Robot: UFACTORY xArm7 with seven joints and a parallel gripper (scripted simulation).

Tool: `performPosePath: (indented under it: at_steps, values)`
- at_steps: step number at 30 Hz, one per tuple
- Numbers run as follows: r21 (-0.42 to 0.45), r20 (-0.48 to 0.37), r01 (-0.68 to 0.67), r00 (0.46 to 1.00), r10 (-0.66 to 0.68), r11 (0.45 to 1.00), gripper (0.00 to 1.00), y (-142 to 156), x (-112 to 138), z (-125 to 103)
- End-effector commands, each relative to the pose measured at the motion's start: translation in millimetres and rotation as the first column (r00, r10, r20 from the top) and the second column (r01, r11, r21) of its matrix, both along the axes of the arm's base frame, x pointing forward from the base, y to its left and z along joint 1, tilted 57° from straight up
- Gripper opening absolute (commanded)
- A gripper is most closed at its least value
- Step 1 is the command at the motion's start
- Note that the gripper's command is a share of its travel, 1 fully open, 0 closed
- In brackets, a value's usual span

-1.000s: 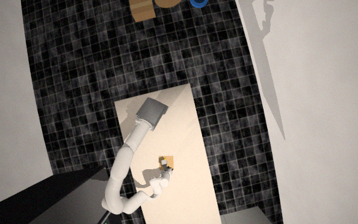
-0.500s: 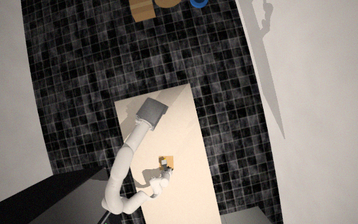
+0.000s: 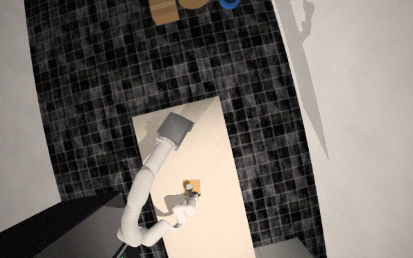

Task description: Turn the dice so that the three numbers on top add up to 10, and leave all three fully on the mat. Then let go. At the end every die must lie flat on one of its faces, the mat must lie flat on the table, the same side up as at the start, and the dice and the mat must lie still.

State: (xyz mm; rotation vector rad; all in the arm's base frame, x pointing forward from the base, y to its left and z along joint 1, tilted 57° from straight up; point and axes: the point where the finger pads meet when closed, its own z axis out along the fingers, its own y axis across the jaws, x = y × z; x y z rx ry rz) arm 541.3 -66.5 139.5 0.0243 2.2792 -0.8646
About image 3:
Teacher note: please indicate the tan square mat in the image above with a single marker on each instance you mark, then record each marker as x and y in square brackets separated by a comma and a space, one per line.
[195, 185]

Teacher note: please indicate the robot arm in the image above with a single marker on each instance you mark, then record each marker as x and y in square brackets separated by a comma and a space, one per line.
[138, 195]

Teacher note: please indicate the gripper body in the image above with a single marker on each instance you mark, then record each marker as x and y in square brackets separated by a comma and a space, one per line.
[195, 197]

